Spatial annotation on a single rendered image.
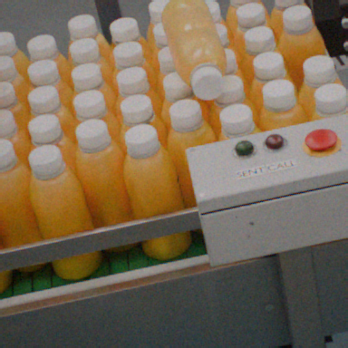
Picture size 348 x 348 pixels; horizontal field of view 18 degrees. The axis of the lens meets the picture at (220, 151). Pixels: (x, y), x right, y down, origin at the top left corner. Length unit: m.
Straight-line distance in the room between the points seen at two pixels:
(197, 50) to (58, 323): 0.39
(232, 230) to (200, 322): 0.27
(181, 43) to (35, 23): 2.59
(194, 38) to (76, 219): 0.27
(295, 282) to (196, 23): 0.35
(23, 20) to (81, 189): 2.65
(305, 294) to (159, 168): 0.23
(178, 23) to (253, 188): 0.32
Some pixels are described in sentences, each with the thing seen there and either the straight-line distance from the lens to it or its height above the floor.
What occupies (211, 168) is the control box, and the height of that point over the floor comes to 1.10.
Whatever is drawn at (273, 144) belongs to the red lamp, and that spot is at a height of 1.11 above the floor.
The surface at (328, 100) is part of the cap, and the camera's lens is 1.33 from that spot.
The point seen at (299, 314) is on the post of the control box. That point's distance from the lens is 1.36.
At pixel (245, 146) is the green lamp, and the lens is 1.23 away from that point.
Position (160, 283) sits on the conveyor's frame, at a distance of 1.40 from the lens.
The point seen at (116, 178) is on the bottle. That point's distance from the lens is 1.38.
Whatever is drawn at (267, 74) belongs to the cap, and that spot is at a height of 1.07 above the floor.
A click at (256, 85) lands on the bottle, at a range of 1.43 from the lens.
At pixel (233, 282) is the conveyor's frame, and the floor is 0.87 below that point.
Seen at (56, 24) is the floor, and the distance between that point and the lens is 3.91.
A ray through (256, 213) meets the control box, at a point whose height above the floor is 1.06.
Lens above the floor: 1.84
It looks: 36 degrees down
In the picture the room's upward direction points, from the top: 11 degrees counter-clockwise
